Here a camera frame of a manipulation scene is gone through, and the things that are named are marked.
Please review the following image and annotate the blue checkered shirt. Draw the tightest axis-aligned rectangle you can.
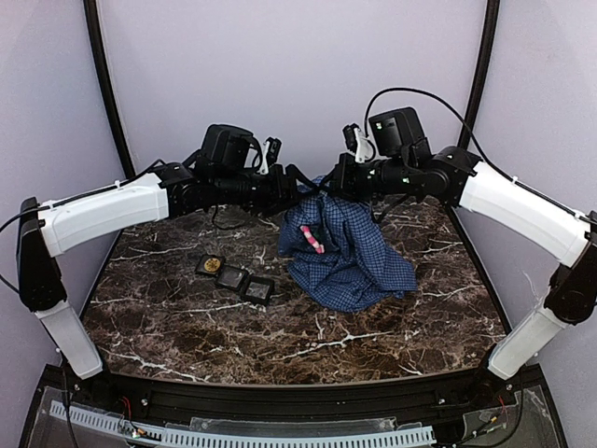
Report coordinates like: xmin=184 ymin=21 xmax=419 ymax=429
xmin=278 ymin=192 xmax=418 ymax=313

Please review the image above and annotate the gold round brooch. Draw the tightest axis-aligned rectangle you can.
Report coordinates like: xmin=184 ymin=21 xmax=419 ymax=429
xmin=203 ymin=258 xmax=221 ymax=273

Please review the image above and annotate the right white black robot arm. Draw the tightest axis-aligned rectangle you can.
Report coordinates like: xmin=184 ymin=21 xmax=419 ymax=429
xmin=328 ymin=106 xmax=596 ymax=381

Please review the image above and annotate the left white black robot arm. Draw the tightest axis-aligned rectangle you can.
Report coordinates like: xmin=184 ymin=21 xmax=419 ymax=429
xmin=7 ymin=124 xmax=319 ymax=380

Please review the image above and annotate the pink flower brooch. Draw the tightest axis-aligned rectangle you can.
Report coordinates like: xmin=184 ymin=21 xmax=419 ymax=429
xmin=299 ymin=225 xmax=325 ymax=254

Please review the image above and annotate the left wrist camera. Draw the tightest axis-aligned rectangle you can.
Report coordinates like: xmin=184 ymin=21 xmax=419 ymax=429
xmin=257 ymin=137 xmax=282 ymax=175

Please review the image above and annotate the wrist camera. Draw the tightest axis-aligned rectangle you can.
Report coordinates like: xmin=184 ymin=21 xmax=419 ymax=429
xmin=257 ymin=137 xmax=282 ymax=175
xmin=342 ymin=123 xmax=376 ymax=163

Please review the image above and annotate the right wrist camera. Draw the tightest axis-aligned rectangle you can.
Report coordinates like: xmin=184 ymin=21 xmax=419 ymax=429
xmin=342 ymin=123 xmax=376 ymax=163

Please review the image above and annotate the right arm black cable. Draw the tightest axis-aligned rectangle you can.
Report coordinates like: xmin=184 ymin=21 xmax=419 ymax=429
xmin=363 ymin=86 xmax=491 ymax=164

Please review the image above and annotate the middle black display frame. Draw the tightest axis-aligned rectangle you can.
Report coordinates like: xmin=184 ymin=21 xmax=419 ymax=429
xmin=215 ymin=265 xmax=249 ymax=291

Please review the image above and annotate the black display frame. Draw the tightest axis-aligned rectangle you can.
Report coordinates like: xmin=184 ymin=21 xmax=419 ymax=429
xmin=215 ymin=265 xmax=249 ymax=291
xmin=240 ymin=275 xmax=275 ymax=306
xmin=195 ymin=254 xmax=226 ymax=277

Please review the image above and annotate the right black display frame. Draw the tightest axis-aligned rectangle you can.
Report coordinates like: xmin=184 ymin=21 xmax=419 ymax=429
xmin=240 ymin=275 xmax=275 ymax=306

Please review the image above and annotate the left black display frame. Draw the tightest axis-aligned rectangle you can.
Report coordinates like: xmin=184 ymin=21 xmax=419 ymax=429
xmin=195 ymin=254 xmax=226 ymax=277

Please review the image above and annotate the right black frame post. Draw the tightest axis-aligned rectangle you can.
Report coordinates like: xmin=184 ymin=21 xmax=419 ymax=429
xmin=457 ymin=0 xmax=501 ymax=149

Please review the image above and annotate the black frame post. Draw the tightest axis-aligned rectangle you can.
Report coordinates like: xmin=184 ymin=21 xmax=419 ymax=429
xmin=457 ymin=0 xmax=501 ymax=149
xmin=82 ymin=0 xmax=135 ymax=178

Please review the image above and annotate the black aluminium front rail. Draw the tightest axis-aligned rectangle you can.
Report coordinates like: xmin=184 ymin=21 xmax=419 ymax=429
xmin=114 ymin=371 xmax=479 ymax=423

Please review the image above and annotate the left black frame post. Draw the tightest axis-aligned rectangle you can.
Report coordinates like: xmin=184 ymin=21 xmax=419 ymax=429
xmin=82 ymin=0 xmax=135 ymax=178

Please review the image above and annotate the white slotted cable duct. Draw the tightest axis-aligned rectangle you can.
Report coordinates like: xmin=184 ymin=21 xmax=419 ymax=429
xmin=42 ymin=400 xmax=437 ymax=447

